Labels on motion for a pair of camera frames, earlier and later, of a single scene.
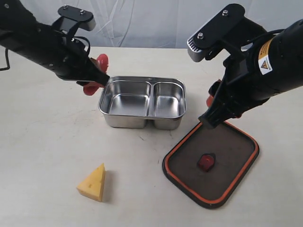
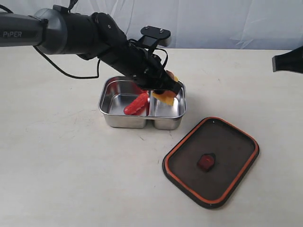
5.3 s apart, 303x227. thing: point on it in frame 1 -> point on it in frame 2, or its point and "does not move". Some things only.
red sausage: [102, 61] -> [140, 106]
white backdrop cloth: [163, 23] does not move
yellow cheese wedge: [93, 186] -> [167, 96]
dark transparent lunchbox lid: [206, 164] does not move
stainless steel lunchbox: [131, 101] does not move
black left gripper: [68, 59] -> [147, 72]
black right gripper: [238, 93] -> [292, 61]
